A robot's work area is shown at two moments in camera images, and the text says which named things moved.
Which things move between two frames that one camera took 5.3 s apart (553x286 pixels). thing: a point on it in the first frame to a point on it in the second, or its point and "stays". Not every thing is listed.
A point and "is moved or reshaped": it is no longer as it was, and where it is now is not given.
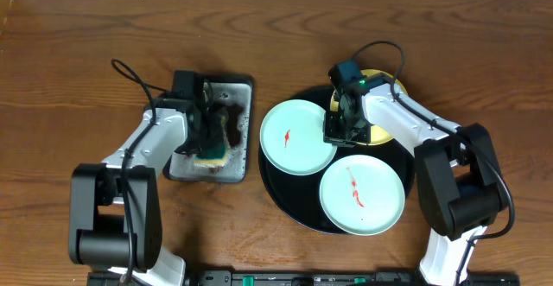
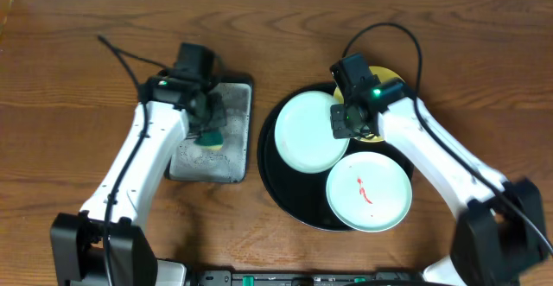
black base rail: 305,278 stays
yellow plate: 378,135 stays
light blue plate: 292,137 is moved or reshaped
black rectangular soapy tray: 233,95 stays
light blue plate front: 362,195 is moved or reshaped
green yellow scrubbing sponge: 217,156 is moved or reshaped
